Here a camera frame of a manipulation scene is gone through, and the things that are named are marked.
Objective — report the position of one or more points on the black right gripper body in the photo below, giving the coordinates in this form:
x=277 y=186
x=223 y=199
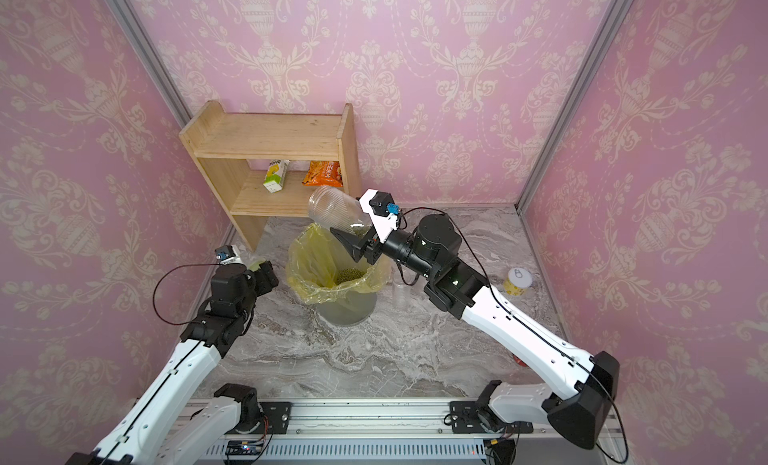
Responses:
x=381 y=248

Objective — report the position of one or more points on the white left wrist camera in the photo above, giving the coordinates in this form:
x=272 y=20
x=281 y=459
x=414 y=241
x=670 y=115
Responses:
x=228 y=254

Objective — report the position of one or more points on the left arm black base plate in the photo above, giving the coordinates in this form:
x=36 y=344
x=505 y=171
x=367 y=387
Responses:
x=276 y=418

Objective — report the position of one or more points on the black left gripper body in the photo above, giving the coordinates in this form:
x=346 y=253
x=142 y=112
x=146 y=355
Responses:
x=264 y=281

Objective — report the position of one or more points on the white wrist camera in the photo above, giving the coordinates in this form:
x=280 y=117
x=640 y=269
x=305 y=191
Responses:
x=228 y=254
x=383 y=212

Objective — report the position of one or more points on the orange snack bag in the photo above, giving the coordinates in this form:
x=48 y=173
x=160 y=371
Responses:
x=323 y=173

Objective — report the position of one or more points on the aluminium mounting rail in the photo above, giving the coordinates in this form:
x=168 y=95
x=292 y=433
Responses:
x=316 y=419

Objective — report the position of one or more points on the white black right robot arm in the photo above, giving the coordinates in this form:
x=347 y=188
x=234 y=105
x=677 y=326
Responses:
x=580 y=388

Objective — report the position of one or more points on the small black circuit board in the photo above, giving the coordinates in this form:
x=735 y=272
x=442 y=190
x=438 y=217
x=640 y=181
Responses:
x=242 y=448

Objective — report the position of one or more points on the green-lidded clear jar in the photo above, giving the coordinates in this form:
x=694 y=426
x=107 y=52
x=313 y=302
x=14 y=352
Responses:
x=331 y=208

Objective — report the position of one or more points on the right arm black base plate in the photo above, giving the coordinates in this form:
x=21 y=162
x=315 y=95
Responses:
x=465 y=417

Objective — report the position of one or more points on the yellow can white lid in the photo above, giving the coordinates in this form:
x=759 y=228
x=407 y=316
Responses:
x=518 y=281

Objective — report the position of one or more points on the red cola can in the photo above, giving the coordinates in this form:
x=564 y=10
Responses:
x=519 y=361

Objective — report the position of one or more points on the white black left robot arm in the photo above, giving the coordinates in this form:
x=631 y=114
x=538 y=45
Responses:
x=223 y=318

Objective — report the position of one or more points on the mesh trash bin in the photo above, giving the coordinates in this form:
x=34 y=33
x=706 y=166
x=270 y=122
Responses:
x=345 y=305

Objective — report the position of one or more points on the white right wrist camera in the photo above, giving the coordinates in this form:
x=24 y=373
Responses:
x=383 y=212

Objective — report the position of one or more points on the green white carton box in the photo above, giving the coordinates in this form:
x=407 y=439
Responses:
x=275 y=177

